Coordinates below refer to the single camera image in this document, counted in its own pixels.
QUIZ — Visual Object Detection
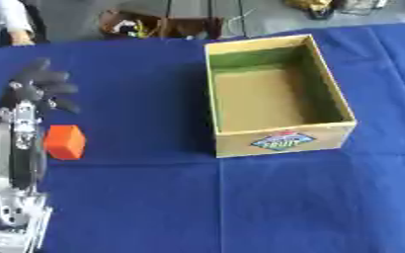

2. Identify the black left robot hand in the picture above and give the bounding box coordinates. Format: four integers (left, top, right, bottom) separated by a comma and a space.
0, 57, 82, 116

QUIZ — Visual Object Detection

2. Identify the tan cardboard box green inside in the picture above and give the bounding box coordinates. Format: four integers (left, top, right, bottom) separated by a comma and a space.
202, 34, 359, 159

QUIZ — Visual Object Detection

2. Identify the orange block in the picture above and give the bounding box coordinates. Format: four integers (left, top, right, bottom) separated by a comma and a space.
43, 124, 89, 161

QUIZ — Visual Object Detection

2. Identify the person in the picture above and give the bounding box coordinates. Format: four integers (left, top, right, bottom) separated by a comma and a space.
0, 0, 47, 58

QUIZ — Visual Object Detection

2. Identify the black tripod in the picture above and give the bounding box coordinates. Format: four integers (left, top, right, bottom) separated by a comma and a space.
162, 0, 251, 40

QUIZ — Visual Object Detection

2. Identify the yellow and black bag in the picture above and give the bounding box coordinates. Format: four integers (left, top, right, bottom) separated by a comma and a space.
283, 0, 347, 20

